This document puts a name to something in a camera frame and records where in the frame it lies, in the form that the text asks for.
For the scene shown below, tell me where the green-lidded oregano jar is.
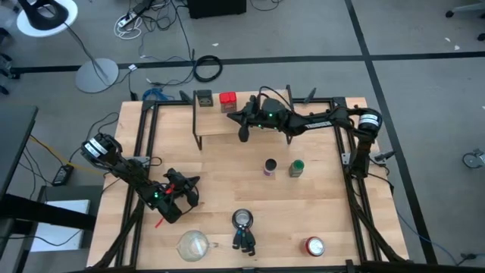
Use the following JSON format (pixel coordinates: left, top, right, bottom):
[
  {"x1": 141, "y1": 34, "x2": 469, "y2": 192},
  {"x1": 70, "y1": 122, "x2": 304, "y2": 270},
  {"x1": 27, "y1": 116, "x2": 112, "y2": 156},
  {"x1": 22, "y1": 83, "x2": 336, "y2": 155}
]
[{"x1": 289, "y1": 159, "x2": 305, "y2": 178}]

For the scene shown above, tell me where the black box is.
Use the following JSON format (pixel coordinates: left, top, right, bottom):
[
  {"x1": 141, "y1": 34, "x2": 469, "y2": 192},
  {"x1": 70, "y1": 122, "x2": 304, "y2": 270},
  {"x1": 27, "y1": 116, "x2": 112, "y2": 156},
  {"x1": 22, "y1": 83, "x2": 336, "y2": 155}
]
[{"x1": 186, "y1": 0, "x2": 248, "y2": 20}]

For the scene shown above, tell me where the black coiled cable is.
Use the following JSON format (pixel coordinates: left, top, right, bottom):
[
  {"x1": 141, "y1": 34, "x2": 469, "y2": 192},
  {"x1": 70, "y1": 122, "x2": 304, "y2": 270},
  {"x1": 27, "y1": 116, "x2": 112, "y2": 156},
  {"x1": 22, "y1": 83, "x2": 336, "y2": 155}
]
[{"x1": 192, "y1": 55, "x2": 224, "y2": 83}]

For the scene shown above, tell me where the black plug with cable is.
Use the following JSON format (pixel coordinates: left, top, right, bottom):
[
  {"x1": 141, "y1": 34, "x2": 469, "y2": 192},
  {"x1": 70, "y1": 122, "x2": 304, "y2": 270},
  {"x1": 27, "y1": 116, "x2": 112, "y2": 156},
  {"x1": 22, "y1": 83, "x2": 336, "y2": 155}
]
[{"x1": 455, "y1": 252, "x2": 485, "y2": 266}]

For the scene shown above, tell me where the wooden shelf with black legs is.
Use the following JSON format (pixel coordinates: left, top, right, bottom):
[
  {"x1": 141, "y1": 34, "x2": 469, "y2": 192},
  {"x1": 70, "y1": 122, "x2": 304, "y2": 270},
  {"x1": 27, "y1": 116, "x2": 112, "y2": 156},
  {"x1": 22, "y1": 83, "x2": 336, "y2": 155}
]
[{"x1": 192, "y1": 83, "x2": 298, "y2": 151}]

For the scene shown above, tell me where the red strap on arm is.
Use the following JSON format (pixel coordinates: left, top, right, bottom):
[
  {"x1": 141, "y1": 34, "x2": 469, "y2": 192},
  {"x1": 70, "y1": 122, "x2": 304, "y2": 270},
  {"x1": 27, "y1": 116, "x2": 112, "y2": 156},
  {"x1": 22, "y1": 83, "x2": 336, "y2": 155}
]
[{"x1": 154, "y1": 184, "x2": 176, "y2": 229}]

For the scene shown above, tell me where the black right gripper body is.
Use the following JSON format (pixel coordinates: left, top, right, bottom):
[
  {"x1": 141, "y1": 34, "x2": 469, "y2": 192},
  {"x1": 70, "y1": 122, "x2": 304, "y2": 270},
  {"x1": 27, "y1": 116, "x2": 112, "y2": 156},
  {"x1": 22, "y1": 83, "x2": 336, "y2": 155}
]
[{"x1": 238, "y1": 94, "x2": 268, "y2": 143}]

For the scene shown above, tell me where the glass measuring jug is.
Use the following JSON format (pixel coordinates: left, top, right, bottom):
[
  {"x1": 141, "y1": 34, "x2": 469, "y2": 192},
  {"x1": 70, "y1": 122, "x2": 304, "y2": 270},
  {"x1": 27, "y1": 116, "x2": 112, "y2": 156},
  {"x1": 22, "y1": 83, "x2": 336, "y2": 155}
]
[{"x1": 174, "y1": 230, "x2": 219, "y2": 263}]

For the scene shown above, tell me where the red-lidded spice jar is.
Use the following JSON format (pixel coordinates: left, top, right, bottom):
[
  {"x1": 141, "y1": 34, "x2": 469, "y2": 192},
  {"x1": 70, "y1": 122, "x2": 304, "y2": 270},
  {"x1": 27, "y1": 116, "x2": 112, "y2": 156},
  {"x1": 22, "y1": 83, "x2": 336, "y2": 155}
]
[{"x1": 218, "y1": 91, "x2": 238, "y2": 114}]

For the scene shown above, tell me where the black aluminium table frame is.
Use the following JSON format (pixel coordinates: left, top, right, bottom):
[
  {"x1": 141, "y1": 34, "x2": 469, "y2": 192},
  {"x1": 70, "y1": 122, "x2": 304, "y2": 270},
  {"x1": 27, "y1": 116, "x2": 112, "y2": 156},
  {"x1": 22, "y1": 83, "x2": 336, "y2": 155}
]
[{"x1": 90, "y1": 86, "x2": 412, "y2": 273}]

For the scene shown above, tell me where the yellow cable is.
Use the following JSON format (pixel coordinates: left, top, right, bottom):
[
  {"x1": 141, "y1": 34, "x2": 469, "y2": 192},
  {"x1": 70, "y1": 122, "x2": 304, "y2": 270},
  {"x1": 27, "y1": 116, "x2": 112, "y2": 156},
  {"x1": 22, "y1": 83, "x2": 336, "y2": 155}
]
[{"x1": 28, "y1": 134, "x2": 105, "y2": 177}]

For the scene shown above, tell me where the black desk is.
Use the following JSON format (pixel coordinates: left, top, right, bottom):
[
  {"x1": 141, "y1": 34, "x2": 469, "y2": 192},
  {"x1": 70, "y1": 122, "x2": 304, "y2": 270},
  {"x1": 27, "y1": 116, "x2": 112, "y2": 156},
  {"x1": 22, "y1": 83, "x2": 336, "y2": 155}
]
[{"x1": 0, "y1": 105, "x2": 97, "y2": 262}]

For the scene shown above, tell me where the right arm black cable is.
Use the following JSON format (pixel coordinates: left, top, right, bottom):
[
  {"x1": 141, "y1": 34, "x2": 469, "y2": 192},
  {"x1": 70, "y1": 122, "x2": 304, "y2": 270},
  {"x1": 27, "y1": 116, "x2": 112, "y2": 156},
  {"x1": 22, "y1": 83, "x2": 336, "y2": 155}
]
[{"x1": 258, "y1": 86, "x2": 293, "y2": 111}]

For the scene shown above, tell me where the black power adapter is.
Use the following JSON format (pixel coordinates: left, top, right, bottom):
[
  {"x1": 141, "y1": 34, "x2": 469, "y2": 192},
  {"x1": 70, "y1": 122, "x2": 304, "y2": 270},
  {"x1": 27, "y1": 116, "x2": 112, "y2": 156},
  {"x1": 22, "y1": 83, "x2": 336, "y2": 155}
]
[{"x1": 51, "y1": 163, "x2": 76, "y2": 187}]

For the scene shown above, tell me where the white cabinet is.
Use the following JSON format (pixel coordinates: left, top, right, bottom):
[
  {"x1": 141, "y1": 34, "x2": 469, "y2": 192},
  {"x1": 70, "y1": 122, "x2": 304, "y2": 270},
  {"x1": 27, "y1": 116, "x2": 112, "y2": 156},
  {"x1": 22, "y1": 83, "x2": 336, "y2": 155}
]
[{"x1": 29, "y1": 199, "x2": 92, "y2": 253}]

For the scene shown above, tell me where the office chair base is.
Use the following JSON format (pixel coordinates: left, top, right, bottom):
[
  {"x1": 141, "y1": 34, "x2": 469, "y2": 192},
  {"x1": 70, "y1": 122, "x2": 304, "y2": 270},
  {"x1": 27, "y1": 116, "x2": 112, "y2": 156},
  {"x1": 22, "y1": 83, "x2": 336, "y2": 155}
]
[{"x1": 445, "y1": 2, "x2": 485, "y2": 42}]

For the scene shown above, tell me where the blue coiled cable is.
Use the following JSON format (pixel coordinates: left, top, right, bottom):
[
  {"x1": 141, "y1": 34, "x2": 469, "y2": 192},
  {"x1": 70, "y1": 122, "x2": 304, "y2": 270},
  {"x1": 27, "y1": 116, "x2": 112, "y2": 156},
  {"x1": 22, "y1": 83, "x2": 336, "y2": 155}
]
[{"x1": 142, "y1": 87, "x2": 171, "y2": 102}]

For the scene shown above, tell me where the white power strip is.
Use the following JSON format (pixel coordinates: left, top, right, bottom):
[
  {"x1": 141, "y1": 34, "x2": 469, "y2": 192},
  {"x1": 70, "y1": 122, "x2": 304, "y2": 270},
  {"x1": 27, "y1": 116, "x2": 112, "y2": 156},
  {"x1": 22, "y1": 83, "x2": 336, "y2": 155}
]
[{"x1": 116, "y1": 11, "x2": 138, "y2": 28}]

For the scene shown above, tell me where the red soda can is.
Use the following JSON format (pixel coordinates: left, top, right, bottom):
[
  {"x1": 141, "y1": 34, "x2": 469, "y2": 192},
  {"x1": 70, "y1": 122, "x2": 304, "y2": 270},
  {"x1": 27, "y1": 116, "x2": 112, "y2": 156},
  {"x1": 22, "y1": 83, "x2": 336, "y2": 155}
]
[{"x1": 305, "y1": 236, "x2": 326, "y2": 258}]

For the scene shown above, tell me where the black ring-shaped headset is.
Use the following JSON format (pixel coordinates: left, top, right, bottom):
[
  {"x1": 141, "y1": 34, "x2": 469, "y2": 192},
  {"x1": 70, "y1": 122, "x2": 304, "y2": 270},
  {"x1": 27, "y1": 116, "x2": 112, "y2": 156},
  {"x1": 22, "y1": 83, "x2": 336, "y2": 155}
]
[{"x1": 17, "y1": 0, "x2": 70, "y2": 32}]

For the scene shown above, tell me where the floor stand with white top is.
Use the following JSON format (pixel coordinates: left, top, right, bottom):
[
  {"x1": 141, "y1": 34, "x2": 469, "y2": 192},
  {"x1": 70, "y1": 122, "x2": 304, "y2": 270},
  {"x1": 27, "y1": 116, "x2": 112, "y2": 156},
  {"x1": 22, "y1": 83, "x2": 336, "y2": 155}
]
[{"x1": 16, "y1": 0, "x2": 120, "y2": 94}]

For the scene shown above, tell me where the grey caster wheel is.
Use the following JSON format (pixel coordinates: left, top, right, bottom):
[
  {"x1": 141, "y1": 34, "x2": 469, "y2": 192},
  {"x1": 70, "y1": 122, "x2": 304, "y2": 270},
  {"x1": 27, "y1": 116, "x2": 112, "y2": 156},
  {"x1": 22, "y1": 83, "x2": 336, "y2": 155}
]
[{"x1": 461, "y1": 148, "x2": 485, "y2": 170}]

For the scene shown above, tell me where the green black pepper tin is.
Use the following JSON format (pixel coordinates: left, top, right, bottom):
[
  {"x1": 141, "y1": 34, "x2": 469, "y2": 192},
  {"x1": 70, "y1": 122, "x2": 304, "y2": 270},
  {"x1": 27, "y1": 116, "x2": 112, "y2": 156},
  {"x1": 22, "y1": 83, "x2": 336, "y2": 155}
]
[{"x1": 196, "y1": 89, "x2": 214, "y2": 108}]

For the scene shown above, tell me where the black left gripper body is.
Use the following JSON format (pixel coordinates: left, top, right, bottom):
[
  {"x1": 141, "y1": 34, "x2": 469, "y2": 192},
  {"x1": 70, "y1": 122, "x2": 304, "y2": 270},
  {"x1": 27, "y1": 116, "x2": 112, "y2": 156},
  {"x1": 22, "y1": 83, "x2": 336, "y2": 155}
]
[{"x1": 162, "y1": 168, "x2": 200, "y2": 208}]

